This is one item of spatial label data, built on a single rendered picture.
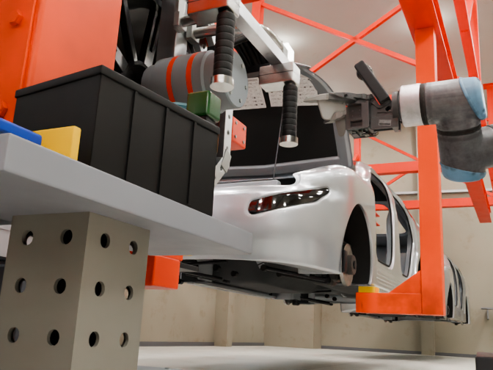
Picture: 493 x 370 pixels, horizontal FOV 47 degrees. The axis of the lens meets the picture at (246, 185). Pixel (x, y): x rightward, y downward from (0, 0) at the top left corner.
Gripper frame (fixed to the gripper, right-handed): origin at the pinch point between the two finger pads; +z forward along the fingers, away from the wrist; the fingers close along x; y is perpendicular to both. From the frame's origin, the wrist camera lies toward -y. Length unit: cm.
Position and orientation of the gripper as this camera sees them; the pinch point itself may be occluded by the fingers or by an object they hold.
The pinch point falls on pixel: (313, 109)
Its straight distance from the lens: 136.0
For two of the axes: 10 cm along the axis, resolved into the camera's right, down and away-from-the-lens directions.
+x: 4.3, 2.3, 8.7
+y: -0.4, 9.7, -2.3
